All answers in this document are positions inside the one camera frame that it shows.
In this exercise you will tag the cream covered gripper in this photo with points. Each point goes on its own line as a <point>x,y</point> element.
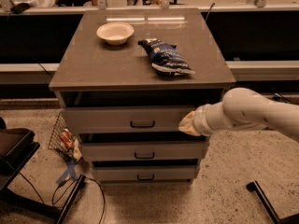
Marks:
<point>199,121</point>

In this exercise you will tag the grey top drawer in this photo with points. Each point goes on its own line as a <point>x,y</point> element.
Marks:
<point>125,119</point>

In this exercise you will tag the grey drawer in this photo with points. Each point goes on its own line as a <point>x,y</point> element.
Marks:
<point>152,173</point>
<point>143,151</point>
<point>125,119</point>

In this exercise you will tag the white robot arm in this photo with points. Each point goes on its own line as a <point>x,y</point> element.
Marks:
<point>242,109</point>

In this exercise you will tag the grey middle drawer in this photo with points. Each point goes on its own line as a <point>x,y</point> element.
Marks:
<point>143,151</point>

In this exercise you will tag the grey bottom drawer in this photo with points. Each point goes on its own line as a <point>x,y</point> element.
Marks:
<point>152,173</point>

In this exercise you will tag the grey drawer cabinet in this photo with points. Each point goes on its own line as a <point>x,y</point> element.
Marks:
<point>93,73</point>

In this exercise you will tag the blue chip bag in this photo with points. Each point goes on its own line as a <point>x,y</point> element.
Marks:
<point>164,58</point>

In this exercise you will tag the snack wrappers on floor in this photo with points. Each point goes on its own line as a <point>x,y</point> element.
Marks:
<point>280,98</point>

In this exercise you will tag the black metal leg right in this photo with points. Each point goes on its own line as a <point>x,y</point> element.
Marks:
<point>254,186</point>

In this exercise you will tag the black metal leg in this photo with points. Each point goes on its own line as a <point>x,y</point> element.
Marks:
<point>254,186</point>
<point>70,199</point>

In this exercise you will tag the white paper bowl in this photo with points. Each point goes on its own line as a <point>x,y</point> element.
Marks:
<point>115,33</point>

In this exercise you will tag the black metal leg left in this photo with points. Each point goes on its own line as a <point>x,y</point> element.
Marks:
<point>70,199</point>

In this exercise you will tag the red snack packet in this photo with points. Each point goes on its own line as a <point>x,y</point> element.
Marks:
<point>66,139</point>

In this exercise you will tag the black chair left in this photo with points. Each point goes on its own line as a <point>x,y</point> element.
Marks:
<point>17,146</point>

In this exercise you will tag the wire mesh basket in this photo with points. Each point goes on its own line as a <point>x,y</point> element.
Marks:
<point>56,143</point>

